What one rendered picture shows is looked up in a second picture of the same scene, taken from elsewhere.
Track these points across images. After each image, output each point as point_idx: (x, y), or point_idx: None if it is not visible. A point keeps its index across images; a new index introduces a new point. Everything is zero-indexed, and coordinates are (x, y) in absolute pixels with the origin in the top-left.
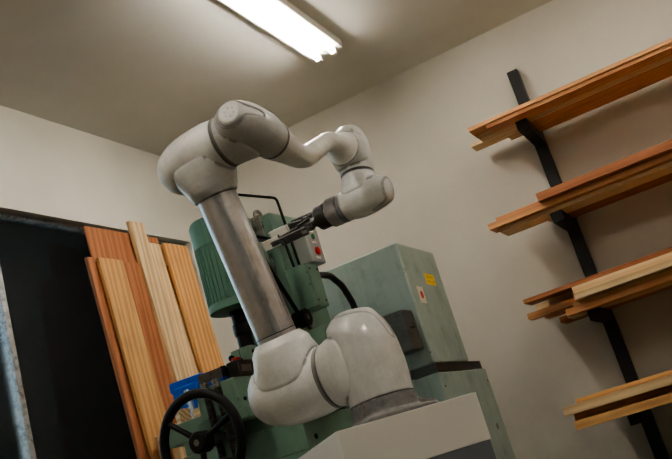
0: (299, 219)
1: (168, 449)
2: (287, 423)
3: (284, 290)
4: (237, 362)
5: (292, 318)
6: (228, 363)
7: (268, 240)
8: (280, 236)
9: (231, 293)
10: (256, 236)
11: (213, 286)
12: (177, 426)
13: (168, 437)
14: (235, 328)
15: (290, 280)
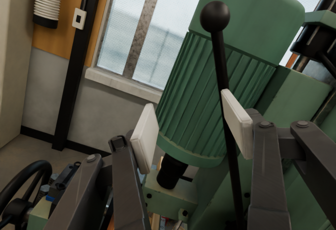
0: (316, 166)
1: (44, 179)
2: None
3: (234, 195)
4: (51, 206)
5: (228, 226)
6: (59, 192)
7: (140, 117)
8: (117, 152)
9: (159, 123)
10: (327, 66)
11: (161, 94)
12: (35, 178)
13: (44, 173)
14: (164, 155)
15: (298, 183)
